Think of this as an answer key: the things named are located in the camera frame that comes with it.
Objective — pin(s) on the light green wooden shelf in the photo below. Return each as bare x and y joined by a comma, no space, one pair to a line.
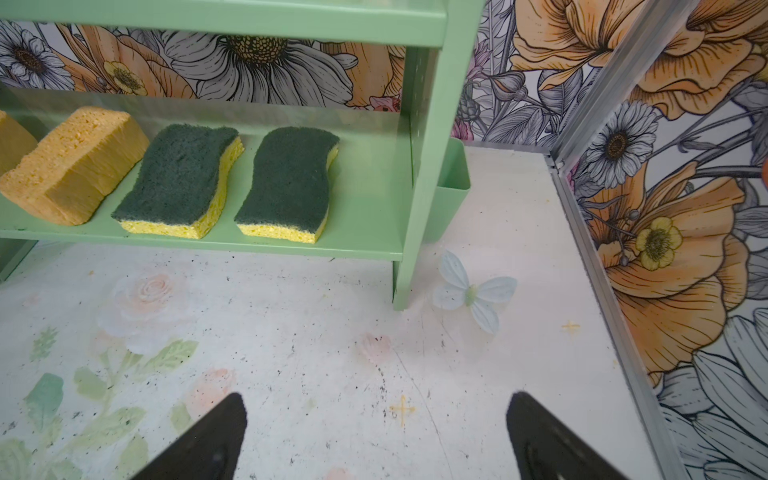
387,173

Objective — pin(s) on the yellow cellulose sponge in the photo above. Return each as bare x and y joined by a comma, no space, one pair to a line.
76,166
15,142

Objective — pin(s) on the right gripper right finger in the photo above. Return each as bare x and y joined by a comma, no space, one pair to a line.
545,448

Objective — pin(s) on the yellow cellulose sponge front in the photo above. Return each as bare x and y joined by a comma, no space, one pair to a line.
76,166

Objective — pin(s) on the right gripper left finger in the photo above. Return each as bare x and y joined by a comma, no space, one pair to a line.
209,449

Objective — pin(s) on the yellow cellulose sponge back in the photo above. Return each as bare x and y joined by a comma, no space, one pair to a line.
15,142

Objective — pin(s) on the dark green scrub sponge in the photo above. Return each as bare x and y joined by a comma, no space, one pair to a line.
289,197
182,183

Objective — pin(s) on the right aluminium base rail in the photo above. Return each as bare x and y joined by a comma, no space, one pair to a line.
663,448

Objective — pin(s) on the right aluminium corner post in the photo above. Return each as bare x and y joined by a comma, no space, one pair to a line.
654,29

